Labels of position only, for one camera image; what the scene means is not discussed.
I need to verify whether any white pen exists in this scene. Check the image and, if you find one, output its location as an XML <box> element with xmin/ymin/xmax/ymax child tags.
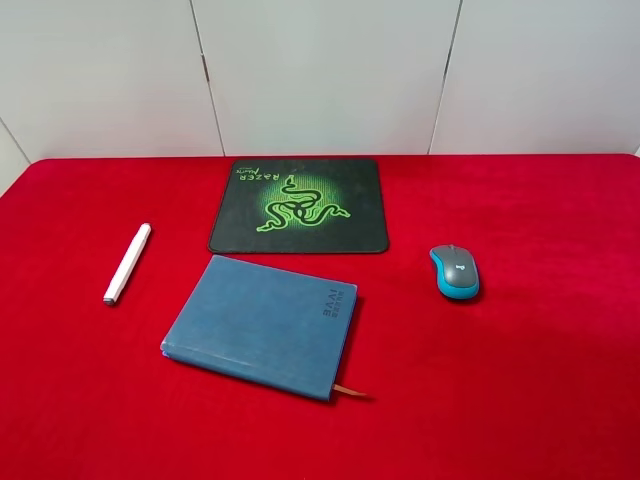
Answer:
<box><xmin>103</xmin><ymin>223</ymin><xmax>152</xmax><ymax>306</ymax></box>

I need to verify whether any red velvet table cloth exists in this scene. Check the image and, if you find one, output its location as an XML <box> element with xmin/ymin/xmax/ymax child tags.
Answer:
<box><xmin>1</xmin><ymin>154</ymin><xmax>639</xmax><ymax>479</ymax></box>

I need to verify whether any grey blue wireless mouse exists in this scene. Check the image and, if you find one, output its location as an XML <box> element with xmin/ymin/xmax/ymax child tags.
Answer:
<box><xmin>429</xmin><ymin>244</ymin><xmax>480</xmax><ymax>300</ymax></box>

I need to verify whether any black green mouse pad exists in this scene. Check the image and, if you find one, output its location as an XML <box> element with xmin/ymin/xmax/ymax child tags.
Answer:
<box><xmin>209</xmin><ymin>157</ymin><xmax>389</xmax><ymax>254</ymax></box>

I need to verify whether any blue hardcover notebook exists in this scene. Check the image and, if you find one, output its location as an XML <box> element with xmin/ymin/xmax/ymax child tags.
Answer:
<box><xmin>161</xmin><ymin>255</ymin><xmax>357</xmax><ymax>401</ymax></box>

